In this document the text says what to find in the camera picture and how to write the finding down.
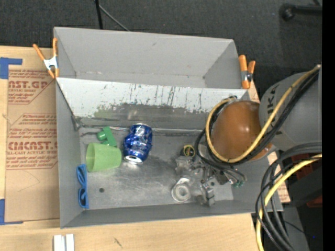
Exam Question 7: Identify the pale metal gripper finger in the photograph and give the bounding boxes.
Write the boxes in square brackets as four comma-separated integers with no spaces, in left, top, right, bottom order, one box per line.
[200,178,217,191]
[197,189,217,207]

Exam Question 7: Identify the clear glass ring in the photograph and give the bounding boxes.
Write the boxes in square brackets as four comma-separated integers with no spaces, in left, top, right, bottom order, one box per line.
[171,177,193,203]

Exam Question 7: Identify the brown cardboard board red print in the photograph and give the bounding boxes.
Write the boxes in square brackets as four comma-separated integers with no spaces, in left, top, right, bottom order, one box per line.
[0,45,61,223]

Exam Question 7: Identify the crushed blue drink can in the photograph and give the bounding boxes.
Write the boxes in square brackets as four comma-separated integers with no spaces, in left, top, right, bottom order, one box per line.
[122,123,153,165]

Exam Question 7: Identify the light green plastic cup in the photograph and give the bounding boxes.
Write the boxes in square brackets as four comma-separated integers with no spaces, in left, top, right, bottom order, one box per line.
[86,142,122,173]

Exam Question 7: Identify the clear glass block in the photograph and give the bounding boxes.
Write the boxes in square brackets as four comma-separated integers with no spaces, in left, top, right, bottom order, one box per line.
[174,155,196,175]

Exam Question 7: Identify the blue sunglasses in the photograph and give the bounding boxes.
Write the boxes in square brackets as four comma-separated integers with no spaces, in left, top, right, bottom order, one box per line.
[76,164,90,210]

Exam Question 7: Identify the grey metal bin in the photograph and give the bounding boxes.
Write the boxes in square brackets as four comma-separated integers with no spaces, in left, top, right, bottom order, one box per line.
[53,27,285,229]

